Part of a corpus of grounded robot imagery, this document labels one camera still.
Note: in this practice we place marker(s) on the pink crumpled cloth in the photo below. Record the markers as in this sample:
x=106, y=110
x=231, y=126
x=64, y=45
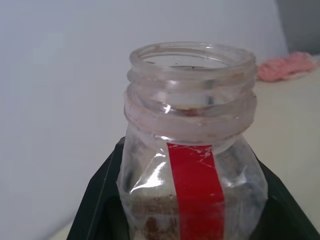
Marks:
x=285, y=66

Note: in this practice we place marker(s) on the clear bottle with red tape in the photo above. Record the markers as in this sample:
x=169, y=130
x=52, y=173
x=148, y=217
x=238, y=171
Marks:
x=195, y=175

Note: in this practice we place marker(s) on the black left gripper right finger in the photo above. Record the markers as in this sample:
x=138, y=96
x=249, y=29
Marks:
x=287, y=217

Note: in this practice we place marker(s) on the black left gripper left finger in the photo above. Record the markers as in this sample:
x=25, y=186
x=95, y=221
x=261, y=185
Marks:
x=100, y=205

